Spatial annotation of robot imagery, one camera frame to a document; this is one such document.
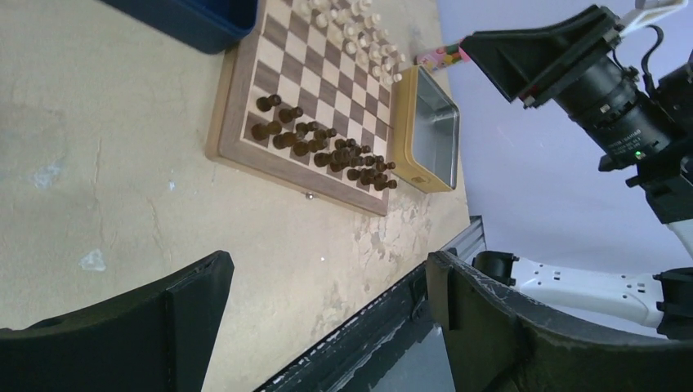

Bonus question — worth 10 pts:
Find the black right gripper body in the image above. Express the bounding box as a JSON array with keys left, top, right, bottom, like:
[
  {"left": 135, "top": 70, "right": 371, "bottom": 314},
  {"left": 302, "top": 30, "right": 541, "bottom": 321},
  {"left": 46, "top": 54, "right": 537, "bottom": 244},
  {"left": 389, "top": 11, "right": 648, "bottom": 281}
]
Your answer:
[{"left": 554, "top": 56, "right": 677, "bottom": 163}]

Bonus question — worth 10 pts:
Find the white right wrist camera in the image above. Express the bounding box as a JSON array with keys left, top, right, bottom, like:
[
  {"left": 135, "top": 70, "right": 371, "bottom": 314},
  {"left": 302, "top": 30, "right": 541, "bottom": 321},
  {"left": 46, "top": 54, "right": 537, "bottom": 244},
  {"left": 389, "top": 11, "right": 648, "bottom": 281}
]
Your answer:
[{"left": 619, "top": 0, "right": 689, "bottom": 37}]

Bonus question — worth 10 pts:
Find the wooden chess board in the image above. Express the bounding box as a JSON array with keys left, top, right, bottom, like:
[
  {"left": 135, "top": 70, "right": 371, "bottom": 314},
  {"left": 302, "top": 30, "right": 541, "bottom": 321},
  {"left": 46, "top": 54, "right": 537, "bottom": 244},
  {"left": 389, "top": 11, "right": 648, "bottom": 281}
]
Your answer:
[{"left": 205, "top": 1, "right": 406, "bottom": 216}]

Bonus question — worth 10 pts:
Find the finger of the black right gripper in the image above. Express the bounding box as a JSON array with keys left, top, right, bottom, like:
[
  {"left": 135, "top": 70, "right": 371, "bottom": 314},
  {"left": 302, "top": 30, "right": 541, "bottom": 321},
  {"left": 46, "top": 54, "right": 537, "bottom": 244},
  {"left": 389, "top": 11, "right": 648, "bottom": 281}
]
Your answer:
[{"left": 462, "top": 5, "right": 619, "bottom": 108}]

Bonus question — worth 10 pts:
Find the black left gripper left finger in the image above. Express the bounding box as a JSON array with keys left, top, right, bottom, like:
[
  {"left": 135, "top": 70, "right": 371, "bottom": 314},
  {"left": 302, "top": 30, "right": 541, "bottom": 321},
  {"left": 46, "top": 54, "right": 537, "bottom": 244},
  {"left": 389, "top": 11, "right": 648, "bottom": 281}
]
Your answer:
[{"left": 1, "top": 251, "right": 235, "bottom": 391}]

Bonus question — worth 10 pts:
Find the gold metal tin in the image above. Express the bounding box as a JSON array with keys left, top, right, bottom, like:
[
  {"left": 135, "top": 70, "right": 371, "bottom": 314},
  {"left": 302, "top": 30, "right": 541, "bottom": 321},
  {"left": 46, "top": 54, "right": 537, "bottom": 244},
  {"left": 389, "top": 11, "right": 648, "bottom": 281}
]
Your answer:
[{"left": 390, "top": 65, "right": 460, "bottom": 194}]

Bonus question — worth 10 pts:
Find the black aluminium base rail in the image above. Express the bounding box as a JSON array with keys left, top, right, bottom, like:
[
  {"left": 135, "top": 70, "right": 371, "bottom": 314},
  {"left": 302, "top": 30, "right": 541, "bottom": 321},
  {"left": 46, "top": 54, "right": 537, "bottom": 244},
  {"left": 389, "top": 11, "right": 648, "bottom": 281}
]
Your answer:
[{"left": 254, "top": 215, "right": 489, "bottom": 392}]

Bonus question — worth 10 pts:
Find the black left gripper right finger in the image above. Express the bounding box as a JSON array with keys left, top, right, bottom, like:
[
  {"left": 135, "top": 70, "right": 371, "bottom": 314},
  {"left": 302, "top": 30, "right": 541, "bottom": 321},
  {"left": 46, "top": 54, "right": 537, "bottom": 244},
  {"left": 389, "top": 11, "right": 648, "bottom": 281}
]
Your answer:
[{"left": 426, "top": 251, "right": 692, "bottom": 391}]

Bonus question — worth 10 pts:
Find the dark blue tray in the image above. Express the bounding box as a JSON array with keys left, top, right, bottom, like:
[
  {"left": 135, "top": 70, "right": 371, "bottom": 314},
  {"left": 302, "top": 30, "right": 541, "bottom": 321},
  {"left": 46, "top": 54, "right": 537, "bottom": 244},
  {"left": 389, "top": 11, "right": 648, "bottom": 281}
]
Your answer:
[{"left": 103, "top": 0, "right": 259, "bottom": 55}]

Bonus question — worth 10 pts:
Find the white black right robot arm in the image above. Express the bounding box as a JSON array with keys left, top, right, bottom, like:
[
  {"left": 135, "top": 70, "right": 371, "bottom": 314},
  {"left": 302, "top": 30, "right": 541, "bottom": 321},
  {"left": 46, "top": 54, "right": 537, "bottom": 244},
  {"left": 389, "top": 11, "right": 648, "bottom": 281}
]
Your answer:
[{"left": 450, "top": 1, "right": 692, "bottom": 314}]

